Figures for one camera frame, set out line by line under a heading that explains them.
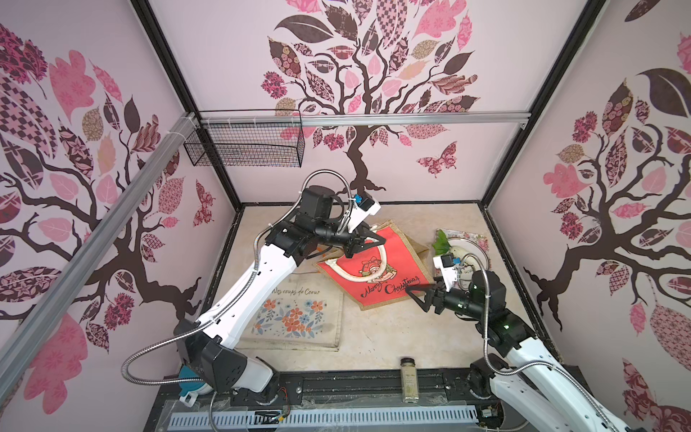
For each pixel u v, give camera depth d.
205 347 0.38
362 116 0.93
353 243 0.57
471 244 1.04
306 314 0.86
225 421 0.70
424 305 0.65
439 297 0.63
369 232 0.61
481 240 1.07
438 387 0.74
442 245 1.01
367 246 0.62
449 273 0.64
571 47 0.75
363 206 0.56
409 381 0.72
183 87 0.81
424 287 0.68
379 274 0.70
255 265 0.45
